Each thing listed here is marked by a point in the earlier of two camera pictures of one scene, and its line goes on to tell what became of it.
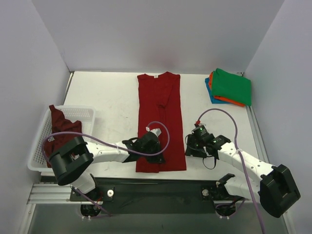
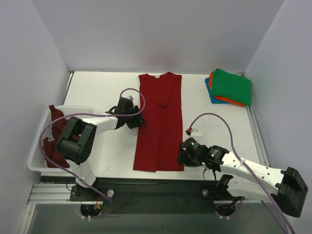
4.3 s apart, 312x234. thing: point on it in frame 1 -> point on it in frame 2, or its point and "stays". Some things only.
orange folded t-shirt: [224, 99] stays
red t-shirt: [160, 99] stays
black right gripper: [191, 146] -> [185, 157]
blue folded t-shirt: [213, 100] stays
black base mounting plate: [157, 195] stays
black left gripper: [154, 151] -> [135, 118]
